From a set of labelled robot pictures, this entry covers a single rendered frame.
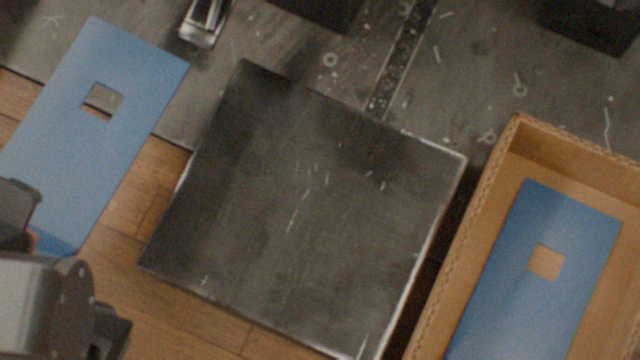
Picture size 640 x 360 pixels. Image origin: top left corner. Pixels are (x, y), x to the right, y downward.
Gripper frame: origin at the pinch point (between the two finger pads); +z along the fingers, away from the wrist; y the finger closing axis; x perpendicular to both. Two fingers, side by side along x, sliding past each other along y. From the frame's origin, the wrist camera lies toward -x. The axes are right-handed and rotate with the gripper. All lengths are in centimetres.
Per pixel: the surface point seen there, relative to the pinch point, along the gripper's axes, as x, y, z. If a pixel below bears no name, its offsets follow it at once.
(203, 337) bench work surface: -11.7, -4.2, 10.3
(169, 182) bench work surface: -4.7, 3.2, 13.8
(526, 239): -27.9, 10.3, 15.6
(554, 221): -29.1, 12.1, 16.4
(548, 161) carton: -27.0, 15.5, 16.8
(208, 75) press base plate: -3.5, 10.5, 17.2
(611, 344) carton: -35.2, 7.2, 11.8
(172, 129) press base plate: -3.1, 6.3, 15.3
